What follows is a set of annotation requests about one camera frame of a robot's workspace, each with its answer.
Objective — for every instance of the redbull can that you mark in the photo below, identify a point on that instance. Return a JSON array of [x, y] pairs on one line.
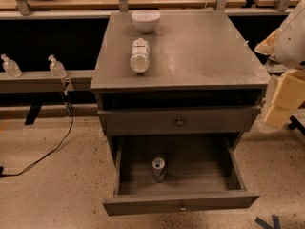
[[158, 169]]

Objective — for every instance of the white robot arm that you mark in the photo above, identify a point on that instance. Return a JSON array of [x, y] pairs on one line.
[[286, 46]]

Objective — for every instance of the grey wooden drawer cabinet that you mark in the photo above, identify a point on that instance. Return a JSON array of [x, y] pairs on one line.
[[197, 59]]

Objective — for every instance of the closed grey upper drawer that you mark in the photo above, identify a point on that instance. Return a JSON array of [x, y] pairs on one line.
[[173, 121]]

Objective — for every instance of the open grey lower drawer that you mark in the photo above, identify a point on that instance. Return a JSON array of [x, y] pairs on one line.
[[201, 174]]

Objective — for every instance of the clear plastic bottle lying down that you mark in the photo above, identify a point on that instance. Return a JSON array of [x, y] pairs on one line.
[[140, 55]]

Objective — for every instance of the white ceramic bowl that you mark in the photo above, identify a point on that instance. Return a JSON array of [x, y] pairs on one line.
[[146, 20]]

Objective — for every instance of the clear pump bottle near cabinet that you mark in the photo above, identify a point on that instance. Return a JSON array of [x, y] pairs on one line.
[[56, 67]]

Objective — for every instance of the clear pump bottle far left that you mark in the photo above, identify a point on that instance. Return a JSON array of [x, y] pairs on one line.
[[10, 66]]

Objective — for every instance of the grey metal ledge rail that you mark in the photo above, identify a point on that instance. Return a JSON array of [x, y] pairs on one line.
[[44, 82]]

